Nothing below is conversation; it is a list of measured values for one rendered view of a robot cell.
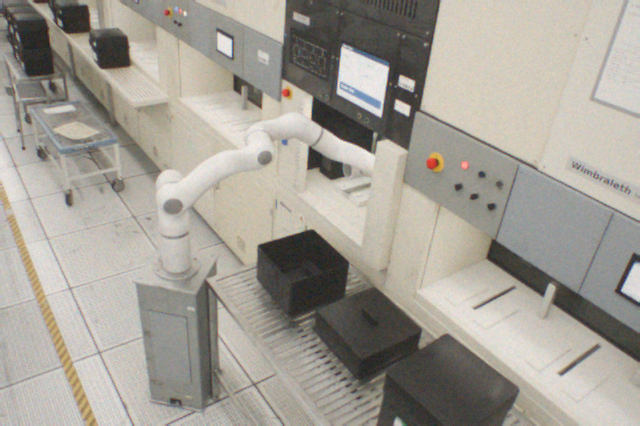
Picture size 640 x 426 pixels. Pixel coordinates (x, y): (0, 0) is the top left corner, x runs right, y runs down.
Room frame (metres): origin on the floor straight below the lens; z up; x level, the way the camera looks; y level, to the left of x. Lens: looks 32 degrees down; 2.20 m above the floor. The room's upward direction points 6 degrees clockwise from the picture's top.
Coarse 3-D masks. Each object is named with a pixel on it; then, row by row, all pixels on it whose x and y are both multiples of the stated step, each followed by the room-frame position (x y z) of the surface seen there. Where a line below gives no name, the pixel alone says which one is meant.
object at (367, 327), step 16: (336, 304) 1.53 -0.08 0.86; (352, 304) 1.54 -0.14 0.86; (368, 304) 1.55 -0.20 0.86; (384, 304) 1.56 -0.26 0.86; (320, 320) 1.46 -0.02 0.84; (336, 320) 1.44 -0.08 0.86; (352, 320) 1.45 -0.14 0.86; (368, 320) 1.46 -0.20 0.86; (384, 320) 1.47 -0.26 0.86; (400, 320) 1.48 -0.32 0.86; (320, 336) 1.45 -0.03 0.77; (336, 336) 1.38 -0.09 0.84; (352, 336) 1.37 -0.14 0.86; (368, 336) 1.38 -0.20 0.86; (384, 336) 1.39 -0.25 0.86; (400, 336) 1.39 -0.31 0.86; (416, 336) 1.42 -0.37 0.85; (336, 352) 1.37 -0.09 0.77; (352, 352) 1.31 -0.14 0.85; (368, 352) 1.30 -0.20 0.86; (384, 352) 1.33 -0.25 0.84; (400, 352) 1.38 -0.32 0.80; (352, 368) 1.29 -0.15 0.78; (368, 368) 1.29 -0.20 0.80
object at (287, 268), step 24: (288, 240) 1.84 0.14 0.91; (312, 240) 1.91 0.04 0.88; (264, 264) 1.70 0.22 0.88; (288, 264) 1.85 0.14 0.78; (312, 264) 1.88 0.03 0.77; (336, 264) 1.77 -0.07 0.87; (264, 288) 1.69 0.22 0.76; (288, 288) 1.55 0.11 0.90; (312, 288) 1.60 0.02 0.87; (336, 288) 1.67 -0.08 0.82; (288, 312) 1.54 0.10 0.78
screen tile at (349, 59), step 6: (348, 54) 2.09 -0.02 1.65; (342, 60) 2.12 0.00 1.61; (348, 60) 2.09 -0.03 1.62; (354, 60) 2.06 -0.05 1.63; (354, 66) 2.06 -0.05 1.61; (360, 66) 2.03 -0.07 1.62; (342, 72) 2.11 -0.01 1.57; (348, 72) 2.08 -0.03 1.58; (360, 72) 2.03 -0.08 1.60; (348, 78) 2.08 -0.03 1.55; (354, 78) 2.05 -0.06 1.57; (354, 84) 2.05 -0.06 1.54
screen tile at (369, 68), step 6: (366, 66) 2.00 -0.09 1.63; (372, 66) 1.98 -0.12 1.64; (366, 72) 2.00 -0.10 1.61; (372, 72) 1.97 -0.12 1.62; (378, 72) 1.95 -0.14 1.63; (384, 72) 1.93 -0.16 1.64; (378, 78) 1.95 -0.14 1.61; (384, 78) 1.92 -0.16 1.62; (366, 84) 1.99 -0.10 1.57; (372, 84) 1.97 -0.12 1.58; (378, 84) 1.94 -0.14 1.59; (366, 90) 1.99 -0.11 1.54; (372, 90) 1.96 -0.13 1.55; (378, 90) 1.94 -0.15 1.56; (378, 96) 1.93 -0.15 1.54
